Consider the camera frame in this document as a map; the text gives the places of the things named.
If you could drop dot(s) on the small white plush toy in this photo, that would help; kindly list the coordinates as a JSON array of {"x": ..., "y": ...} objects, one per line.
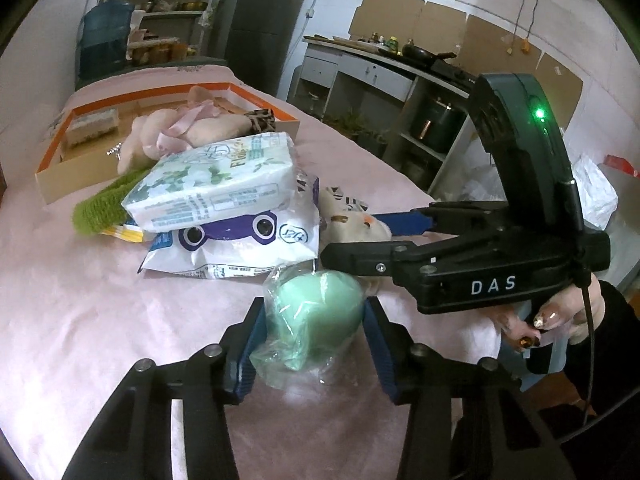
[{"x": 350, "y": 225}]

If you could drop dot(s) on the green metal storage shelf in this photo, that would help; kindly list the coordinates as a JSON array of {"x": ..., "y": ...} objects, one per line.
[{"x": 165, "y": 15}]

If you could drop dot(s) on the wooden cutting board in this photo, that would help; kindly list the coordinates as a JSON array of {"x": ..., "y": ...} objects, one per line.
[{"x": 340, "y": 42}]

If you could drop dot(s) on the white plastic bag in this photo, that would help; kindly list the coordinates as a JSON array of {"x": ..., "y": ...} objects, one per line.
[{"x": 595, "y": 195}]

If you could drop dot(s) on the cream teddy bear pink dress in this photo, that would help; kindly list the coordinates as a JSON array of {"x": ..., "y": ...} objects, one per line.
[{"x": 150, "y": 135}]

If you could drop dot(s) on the brown cardboard wall panel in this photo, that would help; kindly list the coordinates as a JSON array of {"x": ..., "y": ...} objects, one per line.
[
  {"x": 442, "y": 27},
  {"x": 500, "y": 45},
  {"x": 385, "y": 15},
  {"x": 560, "y": 90}
]

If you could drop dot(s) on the blue water jug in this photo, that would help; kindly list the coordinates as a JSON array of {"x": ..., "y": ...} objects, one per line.
[{"x": 102, "y": 35}]

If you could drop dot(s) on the person's right hand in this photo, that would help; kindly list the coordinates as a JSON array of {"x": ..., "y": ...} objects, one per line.
[{"x": 555, "y": 310}]

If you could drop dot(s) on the person's right forearm black sleeve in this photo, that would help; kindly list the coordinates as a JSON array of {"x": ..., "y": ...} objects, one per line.
[{"x": 617, "y": 345}]

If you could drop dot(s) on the leopard print cloth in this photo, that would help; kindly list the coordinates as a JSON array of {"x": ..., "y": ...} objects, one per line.
[{"x": 260, "y": 120}]

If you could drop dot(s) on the dark grey refrigerator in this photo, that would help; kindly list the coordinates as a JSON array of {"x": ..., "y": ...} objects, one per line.
[{"x": 255, "y": 25}]

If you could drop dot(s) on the pale green tissue pack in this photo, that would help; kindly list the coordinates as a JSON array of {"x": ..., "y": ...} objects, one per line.
[{"x": 92, "y": 127}]

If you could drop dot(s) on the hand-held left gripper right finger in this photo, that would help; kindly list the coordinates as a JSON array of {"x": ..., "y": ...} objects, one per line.
[{"x": 381, "y": 355}]

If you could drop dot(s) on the black gas stove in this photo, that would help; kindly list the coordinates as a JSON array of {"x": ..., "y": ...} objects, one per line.
[{"x": 450, "y": 74}]

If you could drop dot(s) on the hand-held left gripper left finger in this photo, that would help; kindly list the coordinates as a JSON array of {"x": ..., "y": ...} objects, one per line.
[{"x": 246, "y": 355}]

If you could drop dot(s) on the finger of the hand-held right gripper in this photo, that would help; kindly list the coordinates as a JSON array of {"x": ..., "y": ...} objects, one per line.
[
  {"x": 400, "y": 222},
  {"x": 360, "y": 257}
]

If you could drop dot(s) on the mint green sponge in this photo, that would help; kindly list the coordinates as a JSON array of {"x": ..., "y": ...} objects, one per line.
[{"x": 315, "y": 305}]

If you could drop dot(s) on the grey kitchen counter cabinet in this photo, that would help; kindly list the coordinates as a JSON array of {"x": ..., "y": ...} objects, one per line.
[{"x": 350, "y": 72}]

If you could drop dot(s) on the black wok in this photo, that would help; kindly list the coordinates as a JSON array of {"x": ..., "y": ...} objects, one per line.
[{"x": 417, "y": 52}]

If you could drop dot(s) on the orange edged cardboard box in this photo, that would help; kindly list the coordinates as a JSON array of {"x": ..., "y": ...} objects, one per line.
[{"x": 55, "y": 175}]

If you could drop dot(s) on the white purple snack bag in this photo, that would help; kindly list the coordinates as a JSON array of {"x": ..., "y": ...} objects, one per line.
[{"x": 240, "y": 255}]

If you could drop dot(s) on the yellow packet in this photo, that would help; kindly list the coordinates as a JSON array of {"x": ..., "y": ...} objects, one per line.
[{"x": 127, "y": 233}]

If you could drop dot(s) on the potted green plant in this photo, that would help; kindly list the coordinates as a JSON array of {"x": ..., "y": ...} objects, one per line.
[{"x": 357, "y": 132}]

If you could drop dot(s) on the dark green cooking pot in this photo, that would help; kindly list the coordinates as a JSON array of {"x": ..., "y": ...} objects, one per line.
[{"x": 440, "y": 120}]

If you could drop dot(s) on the white floral tissue pack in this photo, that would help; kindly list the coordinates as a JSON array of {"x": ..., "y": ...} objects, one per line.
[{"x": 215, "y": 185}]

